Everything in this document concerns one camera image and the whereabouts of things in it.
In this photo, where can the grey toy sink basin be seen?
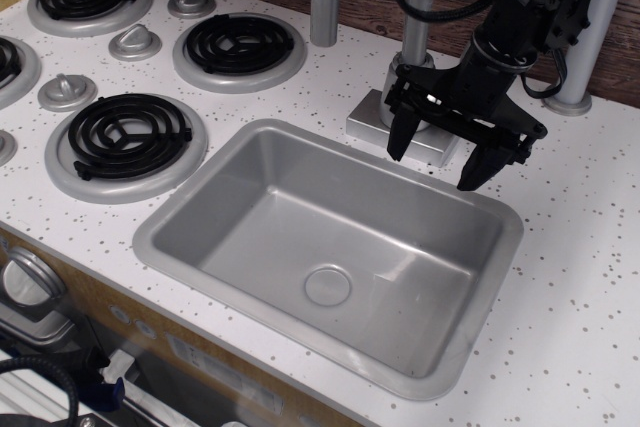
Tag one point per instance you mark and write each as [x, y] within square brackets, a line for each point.
[386, 272]

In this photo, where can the grey support pole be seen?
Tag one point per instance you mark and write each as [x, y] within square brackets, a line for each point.
[574, 99]

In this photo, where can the left edge stove burner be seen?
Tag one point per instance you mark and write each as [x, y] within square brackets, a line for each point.
[20, 70]

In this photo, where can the back left stove burner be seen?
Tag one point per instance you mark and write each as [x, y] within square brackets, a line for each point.
[85, 18]

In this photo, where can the back right stove burner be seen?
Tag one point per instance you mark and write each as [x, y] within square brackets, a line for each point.
[238, 53]

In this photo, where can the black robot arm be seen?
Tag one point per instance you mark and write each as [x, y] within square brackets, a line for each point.
[545, 26]

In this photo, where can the blue clamp handle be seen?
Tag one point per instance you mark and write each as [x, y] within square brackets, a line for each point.
[109, 397]

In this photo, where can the front right stove burner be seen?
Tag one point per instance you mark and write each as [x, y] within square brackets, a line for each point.
[126, 148]

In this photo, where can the grey stove knob edge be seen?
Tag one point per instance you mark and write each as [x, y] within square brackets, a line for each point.
[8, 147]

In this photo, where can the grey toy faucet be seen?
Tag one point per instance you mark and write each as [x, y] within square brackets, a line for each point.
[371, 120]

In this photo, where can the grey stove knob lower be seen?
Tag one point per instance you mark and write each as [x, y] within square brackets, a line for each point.
[66, 93]

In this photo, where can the grey round oven dial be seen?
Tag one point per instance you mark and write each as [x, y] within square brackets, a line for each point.
[29, 286]

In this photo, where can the grey stove knob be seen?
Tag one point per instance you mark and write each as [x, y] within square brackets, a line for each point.
[135, 44]
[190, 9]
[66, 93]

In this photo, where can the grey stove knob middle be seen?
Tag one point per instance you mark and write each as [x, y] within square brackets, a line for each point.
[135, 44]

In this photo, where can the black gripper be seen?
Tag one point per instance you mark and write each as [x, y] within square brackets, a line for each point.
[471, 101]

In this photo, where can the grey stove knob top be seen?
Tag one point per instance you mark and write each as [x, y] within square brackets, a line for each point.
[190, 9]

